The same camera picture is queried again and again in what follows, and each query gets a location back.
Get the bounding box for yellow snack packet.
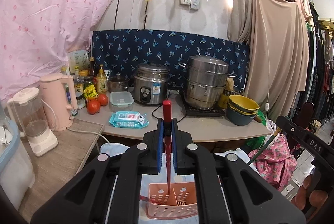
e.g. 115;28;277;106
84;84;99;99

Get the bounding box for pink perforated utensil holder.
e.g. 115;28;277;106
146;182;197;220

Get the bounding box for pink electric kettle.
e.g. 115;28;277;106
40;74;78;131

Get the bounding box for silver rice cooker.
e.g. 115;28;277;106
133;62;170;105

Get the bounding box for pink floral fabric pile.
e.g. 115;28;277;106
253;135;297;192

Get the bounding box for white blue storage bin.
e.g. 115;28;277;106
1;108;35;209

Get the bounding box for light blue patterned tablecloth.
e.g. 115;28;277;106
100;143;250;224

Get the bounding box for white blender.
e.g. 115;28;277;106
7;87;58;157

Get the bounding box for red tomato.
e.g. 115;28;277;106
87;99;101;115
97;94;109;106

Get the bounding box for yellow oil bottle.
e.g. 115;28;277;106
96;64;107;94

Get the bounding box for stacked yellow blue bowls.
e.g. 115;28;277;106
226;95;260;126

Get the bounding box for blue wet wipes pack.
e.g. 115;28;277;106
109;111;149;129

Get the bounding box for navy floral backsplash cloth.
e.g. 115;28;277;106
92;29;250;90

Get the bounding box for stainless steel steamer pot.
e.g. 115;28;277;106
179;55;234;110

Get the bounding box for small steel pot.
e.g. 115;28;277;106
107;73;129;93

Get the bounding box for clear food container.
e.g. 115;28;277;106
109;91;134;112

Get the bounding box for beige hanging curtain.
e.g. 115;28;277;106
228;0;309;120

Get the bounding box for wall power socket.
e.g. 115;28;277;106
180;0;200;11

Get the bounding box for black induction cooktop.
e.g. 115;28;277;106
180;94;225;118

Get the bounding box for pink dotted curtain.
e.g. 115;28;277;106
1;0;112;100

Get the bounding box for bright red chopstick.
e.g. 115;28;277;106
140;195;152;202
163;100;172;193

